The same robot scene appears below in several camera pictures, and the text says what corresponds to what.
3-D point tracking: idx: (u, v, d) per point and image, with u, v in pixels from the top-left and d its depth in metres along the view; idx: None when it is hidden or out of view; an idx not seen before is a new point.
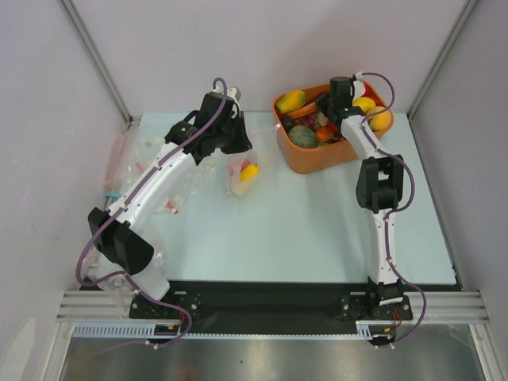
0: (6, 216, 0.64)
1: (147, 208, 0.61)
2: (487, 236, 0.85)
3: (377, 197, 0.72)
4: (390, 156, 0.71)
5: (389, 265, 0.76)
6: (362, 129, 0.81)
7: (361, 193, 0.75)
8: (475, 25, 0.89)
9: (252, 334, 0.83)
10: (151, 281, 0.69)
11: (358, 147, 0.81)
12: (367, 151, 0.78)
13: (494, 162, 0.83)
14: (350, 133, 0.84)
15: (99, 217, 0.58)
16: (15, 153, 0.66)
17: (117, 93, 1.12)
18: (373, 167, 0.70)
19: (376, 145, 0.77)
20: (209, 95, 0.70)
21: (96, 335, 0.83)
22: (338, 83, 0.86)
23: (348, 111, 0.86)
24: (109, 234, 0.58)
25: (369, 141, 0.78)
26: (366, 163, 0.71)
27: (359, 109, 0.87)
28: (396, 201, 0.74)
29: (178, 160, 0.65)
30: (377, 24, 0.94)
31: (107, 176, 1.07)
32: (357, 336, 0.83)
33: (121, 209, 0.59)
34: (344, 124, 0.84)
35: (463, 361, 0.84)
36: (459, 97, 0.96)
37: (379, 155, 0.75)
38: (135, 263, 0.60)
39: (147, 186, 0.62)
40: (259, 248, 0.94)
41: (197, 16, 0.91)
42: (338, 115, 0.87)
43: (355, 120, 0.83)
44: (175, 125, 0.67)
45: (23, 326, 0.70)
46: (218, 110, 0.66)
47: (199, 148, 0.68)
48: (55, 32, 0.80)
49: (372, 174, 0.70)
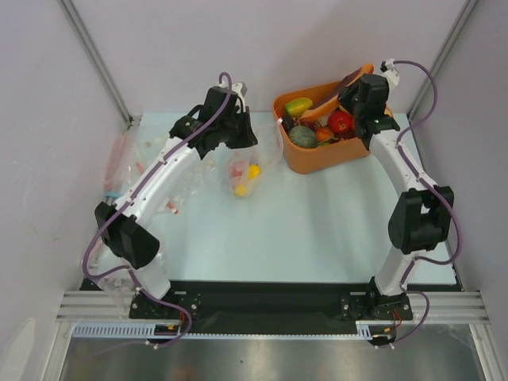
0: (7, 216, 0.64)
1: (152, 202, 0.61)
2: (486, 236, 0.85)
3: (417, 238, 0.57)
4: (436, 192, 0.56)
5: (400, 286, 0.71)
6: (398, 151, 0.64)
7: (396, 230, 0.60)
8: (474, 26, 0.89)
9: (252, 334, 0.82)
10: (153, 278, 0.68)
11: (393, 174, 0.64)
12: (406, 178, 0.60)
13: (494, 162, 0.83)
14: (382, 154, 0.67)
15: (106, 211, 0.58)
16: (15, 153, 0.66)
17: (117, 93, 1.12)
18: (415, 204, 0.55)
19: (418, 173, 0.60)
20: (213, 89, 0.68)
21: (95, 334, 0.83)
22: (371, 90, 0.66)
23: (379, 125, 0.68)
24: (116, 228, 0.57)
25: (409, 168, 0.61)
26: (406, 196, 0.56)
27: (394, 122, 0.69)
28: (436, 244, 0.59)
29: (182, 155, 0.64)
30: (377, 24, 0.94)
31: (107, 176, 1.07)
32: (357, 336, 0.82)
33: (127, 203, 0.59)
34: (375, 140, 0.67)
35: (462, 361, 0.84)
36: (459, 97, 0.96)
37: (421, 186, 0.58)
38: (141, 257, 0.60)
39: (153, 180, 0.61)
40: (260, 248, 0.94)
41: (197, 16, 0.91)
42: (367, 129, 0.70)
43: (389, 137, 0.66)
44: (179, 120, 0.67)
45: (22, 327, 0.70)
46: (224, 104, 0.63)
47: (204, 141, 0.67)
48: (55, 32, 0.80)
49: (413, 211, 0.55)
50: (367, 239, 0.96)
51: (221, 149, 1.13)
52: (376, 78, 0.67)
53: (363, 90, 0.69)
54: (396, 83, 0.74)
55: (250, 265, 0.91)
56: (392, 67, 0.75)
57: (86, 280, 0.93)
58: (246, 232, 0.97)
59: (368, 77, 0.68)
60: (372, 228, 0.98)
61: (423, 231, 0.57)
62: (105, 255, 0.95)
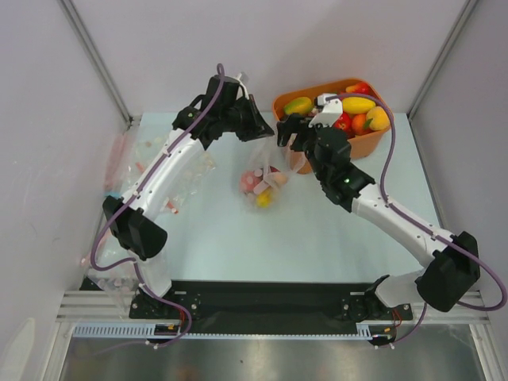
0: (7, 215, 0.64)
1: (159, 195, 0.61)
2: (487, 236, 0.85)
3: (454, 297, 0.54)
4: (462, 249, 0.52)
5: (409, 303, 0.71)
6: (392, 208, 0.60)
7: (428, 293, 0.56)
8: (475, 25, 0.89)
9: (252, 334, 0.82)
10: (157, 275, 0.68)
11: (398, 236, 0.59)
12: (421, 240, 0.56)
13: (494, 162, 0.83)
14: (373, 216, 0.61)
15: (113, 205, 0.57)
16: (16, 153, 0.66)
17: (117, 93, 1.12)
18: (450, 270, 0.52)
19: (430, 229, 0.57)
20: (214, 77, 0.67)
21: (95, 334, 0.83)
22: (336, 154, 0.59)
23: (355, 185, 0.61)
24: (123, 222, 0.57)
25: (416, 226, 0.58)
26: (439, 264, 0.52)
27: (366, 176, 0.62)
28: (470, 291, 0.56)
29: (186, 147, 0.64)
30: (377, 23, 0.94)
31: (107, 177, 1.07)
32: (357, 336, 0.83)
33: (133, 196, 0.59)
34: (361, 205, 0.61)
35: (462, 361, 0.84)
36: (459, 97, 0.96)
37: (442, 241, 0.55)
38: (149, 248, 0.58)
39: (159, 171, 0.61)
40: (260, 249, 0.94)
41: (198, 16, 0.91)
42: (344, 193, 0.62)
43: (373, 196, 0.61)
44: (182, 111, 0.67)
45: (22, 327, 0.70)
46: (217, 89, 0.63)
47: (206, 132, 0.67)
48: (55, 33, 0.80)
49: (450, 277, 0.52)
50: (367, 240, 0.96)
51: (221, 148, 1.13)
52: (336, 139, 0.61)
53: (328, 155, 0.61)
54: (340, 109, 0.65)
55: (248, 266, 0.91)
56: (328, 102, 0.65)
57: (86, 280, 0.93)
58: (246, 231, 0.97)
59: (326, 139, 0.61)
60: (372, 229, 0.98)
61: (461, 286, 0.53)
62: (105, 255, 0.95)
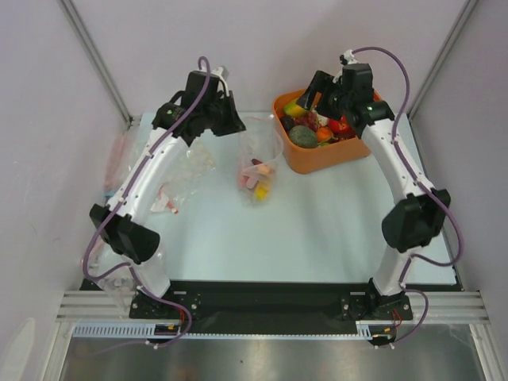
0: (7, 216, 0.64)
1: (145, 199, 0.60)
2: (487, 236, 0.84)
3: (410, 239, 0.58)
4: (436, 198, 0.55)
5: (398, 284, 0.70)
6: (394, 147, 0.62)
7: (390, 229, 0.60)
8: (474, 25, 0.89)
9: (252, 334, 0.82)
10: (154, 275, 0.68)
11: (388, 171, 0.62)
12: (404, 182, 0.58)
13: (494, 162, 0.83)
14: (375, 148, 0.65)
15: (100, 213, 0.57)
16: (16, 154, 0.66)
17: (117, 93, 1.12)
18: (413, 211, 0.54)
19: (417, 176, 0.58)
20: (194, 73, 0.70)
21: (95, 334, 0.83)
22: (357, 75, 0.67)
23: (372, 111, 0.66)
24: (112, 229, 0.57)
25: (406, 167, 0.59)
26: (406, 203, 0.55)
27: (386, 108, 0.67)
28: (429, 240, 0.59)
29: (168, 147, 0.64)
30: (377, 23, 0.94)
31: (107, 176, 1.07)
32: (357, 336, 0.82)
33: (119, 202, 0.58)
34: (370, 132, 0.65)
35: (462, 361, 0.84)
36: (459, 96, 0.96)
37: (419, 190, 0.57)
38: (142, 252, 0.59)
39: (144, 175, 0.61)
40: (259, 249, 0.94)
41: (197, 16, 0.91)
42: (360, 116, 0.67)
43: (383, 131, 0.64)
44: (161, 109, 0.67)
45: (23, 326, 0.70)
46: (205, 84, 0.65)
47: (188, 128, 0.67)
48: (55, 33, 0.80)
49: (410, 217, 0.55)
50: (367, 240, 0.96)
51: (221, 148, 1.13)
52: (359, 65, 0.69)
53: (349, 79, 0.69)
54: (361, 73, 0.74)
55: (249, 265, 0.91)
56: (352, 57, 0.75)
57: (86, 280, 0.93)
58: (246, 231, 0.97)
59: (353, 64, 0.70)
60: (372, 228, 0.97)
61: (417, 230, 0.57)
62: (105, 255, 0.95)
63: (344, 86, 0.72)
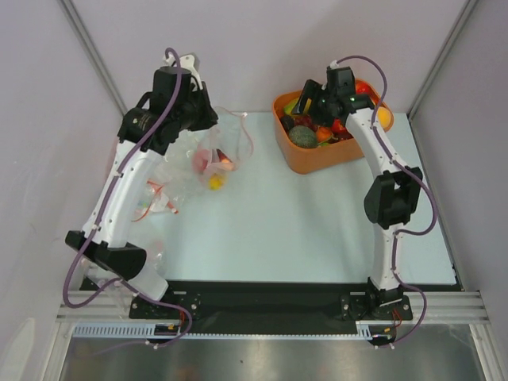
0: (7, 216, 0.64)
1: (121, 221, 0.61)
2: (488, 236, 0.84)
3: (390, 213, 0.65)
4: (409, 173, 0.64)
5: (393, 273, 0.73)
6: (373, 131, 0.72)
7: (371, 207, 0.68)
8: (474, 25, 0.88)
9: (252, 334, 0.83)
10: (146, 282, 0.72)
11: (369, 153, 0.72)
12: (381, 161, 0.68)
13: (494, 162, 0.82)
14: (358, 133, 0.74)
15: (76, 241, 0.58)
16: (16, 154, 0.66)
17: (117, 93, 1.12)
18: (390, 184, 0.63)
19: (391, 155, 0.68)
20: (159, 71, 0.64)
21: (95, 334, 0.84)
22: (339, 73, 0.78)
23: (355, 101, 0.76)
24: (90, 255, 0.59)
25: (382, 149, 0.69)
26: (381, 178, 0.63)
27: (367, 99, 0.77)
28: (409, 215, 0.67)
29: (137, 163, 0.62)
30: (377, 23, 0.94)
31: (107, 177, 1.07)
32: (357, 336, 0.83)
33: (94, 230, 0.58)
34: (352, 120, 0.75)
35: (462, 361, 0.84)
36: (459, 96, 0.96)
37: (395, 167, 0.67)
38: (125, 273, 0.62)
39: (114, 197, 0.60)
40: (259, 248, 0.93)
41: (197, 16, 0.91)
42: (344, 106, 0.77)
43: (364, 117, 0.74)
44: (127, 118, 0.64)
45: (23, 327, 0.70)
46: (175, 91, 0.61)
47: (159, 137, 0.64)
48: (55, 33, 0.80)
49: (387, 190, 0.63)
50: (367, 240, 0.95)
51: (221, 148, 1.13)
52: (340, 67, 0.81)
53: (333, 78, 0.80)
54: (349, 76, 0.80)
55: (248, 266, 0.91)
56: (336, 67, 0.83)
57: (86, 280, 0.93)
58: (246, 230, 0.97)
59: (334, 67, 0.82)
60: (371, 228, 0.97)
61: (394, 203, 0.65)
62: None
63: (329, 86, 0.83)
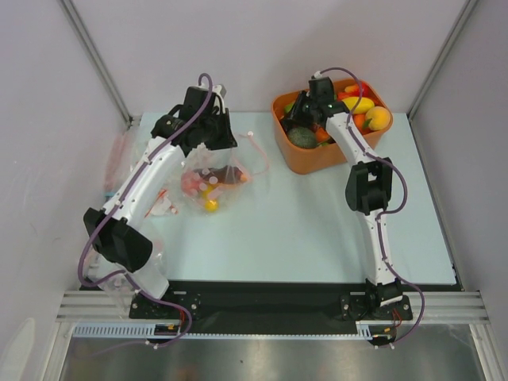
0: (6, 216, 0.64)
1: (141, 204, 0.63)
2: (487, 236, 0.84)
3: (367, 200, 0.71)
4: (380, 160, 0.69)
5: (386, 264, 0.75)
6: (348, 130, 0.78)
7: (350, 196, 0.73)
8: (474, 25, 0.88)
9: (252, 334, 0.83)
10: (150, 280, 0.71)
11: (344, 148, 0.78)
12: (355, 155, 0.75)
13: (494, 162, 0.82)
14: (336, 133, 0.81)
15: (95, 217, 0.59)
16: (16, 154, 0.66)
17: (117, 93, 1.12)
18: (363, 172, 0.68)
19: (364, 148, 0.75)
20: (192, 89, 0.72)
21: (95, 335, 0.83)
22: (318, 83, 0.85)
23: (332, 108, 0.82)
24: (106, 234, 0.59)
25: (356, 144, 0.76)
26: (355, 168, 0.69)
27: (343, 105, 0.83)
28: (386, 201, 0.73)
29: (167, 154, 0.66)
30: (377, 23, 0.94)
31: (107, 176, 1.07)
32: (357, 336, 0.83)
33: (116, 206, 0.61)
34: (330, 122, 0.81)
35: (462, 361, 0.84)
36: (459, 96, 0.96)
37: (367, 159, 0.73)
38: (135, 262, 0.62)
39: (141, 180, 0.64)
40: (259, 248, 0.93)
41: (197, 15, 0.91)
42: (323, 113, 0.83)
43: (340, 119, 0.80)
44: (161, 119, 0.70)
45: (23, 327, 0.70)
46: (205, 100, 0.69)
47: (186, 139, 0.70)
48: (55, 33, 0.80)
49: (361, 178, 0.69)
50: None
51: None
52: (321, 76, 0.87)
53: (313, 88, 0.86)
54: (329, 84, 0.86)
55: (248, 266, 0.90)
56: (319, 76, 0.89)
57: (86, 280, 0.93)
58: (246, 230, 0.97)
59: (317, 75, 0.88)
60: None
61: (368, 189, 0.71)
62: None
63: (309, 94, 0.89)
